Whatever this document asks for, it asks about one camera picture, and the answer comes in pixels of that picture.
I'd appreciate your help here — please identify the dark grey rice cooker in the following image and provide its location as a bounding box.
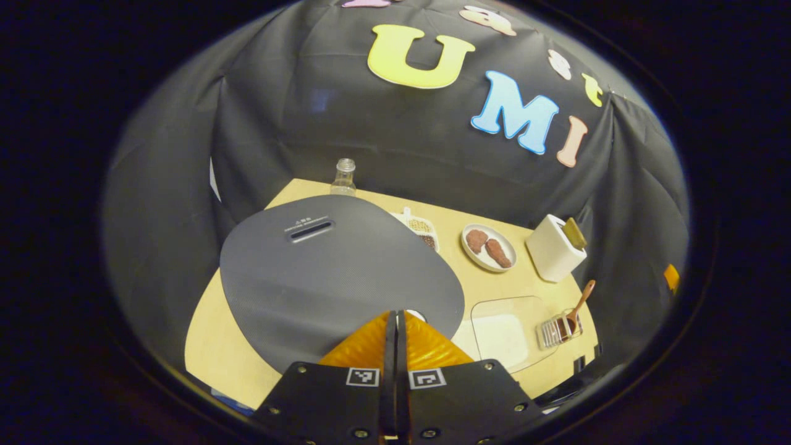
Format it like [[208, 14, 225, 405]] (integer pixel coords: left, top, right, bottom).
[[219, 195, 465, 375]]

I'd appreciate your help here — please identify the round white plate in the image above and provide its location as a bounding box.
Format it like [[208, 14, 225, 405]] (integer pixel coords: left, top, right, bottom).
[[460, 223, 518, 273]]

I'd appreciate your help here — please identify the white divided bean dish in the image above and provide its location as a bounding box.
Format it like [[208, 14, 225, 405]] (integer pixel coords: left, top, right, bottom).
[[391, 207, 441, 253]]

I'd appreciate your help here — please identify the white ceramic holder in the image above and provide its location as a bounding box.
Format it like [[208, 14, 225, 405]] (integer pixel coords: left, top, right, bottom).
[[525, 214, 588, 283]]

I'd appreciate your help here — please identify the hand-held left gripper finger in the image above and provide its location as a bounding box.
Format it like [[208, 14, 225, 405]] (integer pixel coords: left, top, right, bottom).
[[397, 310, 544, 445], [252, 311, 398, 445]]

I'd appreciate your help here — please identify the dark wooden spoon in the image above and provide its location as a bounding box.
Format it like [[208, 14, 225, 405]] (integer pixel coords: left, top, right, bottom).
[[556, 279, 597, 337]]

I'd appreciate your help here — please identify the small glass bottle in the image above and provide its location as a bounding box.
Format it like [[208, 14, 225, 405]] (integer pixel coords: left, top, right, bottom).
[[331, 158, 357, 197]]

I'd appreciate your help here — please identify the metal wire chopstick holder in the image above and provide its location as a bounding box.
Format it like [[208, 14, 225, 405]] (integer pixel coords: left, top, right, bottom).
[[541, 308, 585, 351]]

